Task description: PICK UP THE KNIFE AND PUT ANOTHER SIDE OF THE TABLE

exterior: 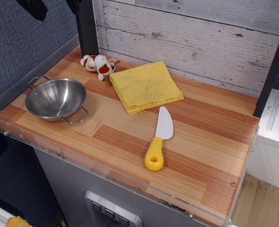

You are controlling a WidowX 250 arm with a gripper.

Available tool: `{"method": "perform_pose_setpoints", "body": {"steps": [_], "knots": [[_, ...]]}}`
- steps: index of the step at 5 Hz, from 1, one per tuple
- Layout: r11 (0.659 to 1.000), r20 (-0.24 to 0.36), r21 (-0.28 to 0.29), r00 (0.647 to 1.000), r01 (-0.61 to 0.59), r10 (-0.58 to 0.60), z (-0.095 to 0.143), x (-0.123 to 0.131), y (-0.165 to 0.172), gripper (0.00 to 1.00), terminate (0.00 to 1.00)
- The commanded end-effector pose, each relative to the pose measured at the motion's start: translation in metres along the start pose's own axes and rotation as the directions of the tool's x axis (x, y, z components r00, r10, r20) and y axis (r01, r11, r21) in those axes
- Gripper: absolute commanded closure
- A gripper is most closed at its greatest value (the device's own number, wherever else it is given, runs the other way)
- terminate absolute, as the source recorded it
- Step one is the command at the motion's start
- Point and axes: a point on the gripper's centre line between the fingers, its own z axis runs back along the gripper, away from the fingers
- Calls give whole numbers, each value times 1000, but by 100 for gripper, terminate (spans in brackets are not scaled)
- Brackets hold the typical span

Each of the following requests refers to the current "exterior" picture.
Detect yellow object bottom left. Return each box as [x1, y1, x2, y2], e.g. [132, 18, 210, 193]
[5, 216, 30, 227]

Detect silver dispenser button panel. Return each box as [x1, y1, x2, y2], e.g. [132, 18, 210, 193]
[85, 190, 143, 227]

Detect folded yellow cloth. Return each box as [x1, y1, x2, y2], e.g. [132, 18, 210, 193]
[110, 61, 184, 114]

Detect white brown plush dog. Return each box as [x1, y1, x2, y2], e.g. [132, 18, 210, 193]
[80, 54, 120, 81]

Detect yellow handled white toy knife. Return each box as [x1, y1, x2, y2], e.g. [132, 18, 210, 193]
[144, 106, 174, 171]

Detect dark vertical frame post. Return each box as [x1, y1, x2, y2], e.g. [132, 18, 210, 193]
[76, 0, 99, 56]

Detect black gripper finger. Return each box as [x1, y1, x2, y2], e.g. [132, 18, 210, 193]
[18, 0, 47, 22]

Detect stainless steel bowl with handles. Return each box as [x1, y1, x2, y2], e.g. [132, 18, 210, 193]
[25, 76, 89, 124]

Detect white ribbed box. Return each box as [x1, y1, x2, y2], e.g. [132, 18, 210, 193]
[246, 89, 279, 187]

